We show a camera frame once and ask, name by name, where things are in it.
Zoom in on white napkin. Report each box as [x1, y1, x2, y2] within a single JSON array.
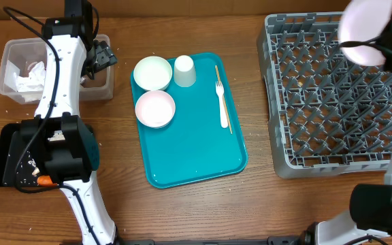
[[3, 61, 46, 104]]

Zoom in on white plastic fork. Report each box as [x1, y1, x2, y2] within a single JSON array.
[[216, 80, 228, 128]]

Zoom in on rice and peanut scraps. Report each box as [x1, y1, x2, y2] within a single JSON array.
[[7, 152, 42, 181]]

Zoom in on orange carrot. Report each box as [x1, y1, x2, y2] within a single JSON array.
[[37, 176, 58, 187]]

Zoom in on white round plate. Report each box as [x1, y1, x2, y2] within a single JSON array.
[[338, 0, 392, 66]]

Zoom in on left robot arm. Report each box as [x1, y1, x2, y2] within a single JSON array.
[[20, 1, 120, 244]]

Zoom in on grey dishwasher rack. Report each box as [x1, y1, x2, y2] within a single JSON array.
[[257, 12, 392, 179]]

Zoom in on clear plastic bin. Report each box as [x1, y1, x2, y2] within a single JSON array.
[[0, 37, 114, 104]]

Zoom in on white paper cup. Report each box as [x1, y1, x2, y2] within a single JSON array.
[[174, 55, 196, 87]]

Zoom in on teal plastic serving tray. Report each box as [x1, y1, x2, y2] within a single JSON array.
[[137, 52, 248, 189]]

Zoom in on black plastic tray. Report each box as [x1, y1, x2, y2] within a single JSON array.
[[0, 121, 99, 188]]

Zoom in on wooden chopstick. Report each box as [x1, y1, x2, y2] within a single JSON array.
[[214, 65, 233, 135]]

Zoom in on cardboard wall panel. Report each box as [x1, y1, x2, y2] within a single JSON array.
[[0, 0, 350, 20]]

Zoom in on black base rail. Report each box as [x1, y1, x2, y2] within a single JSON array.
[[120, 235, 300, 245]]

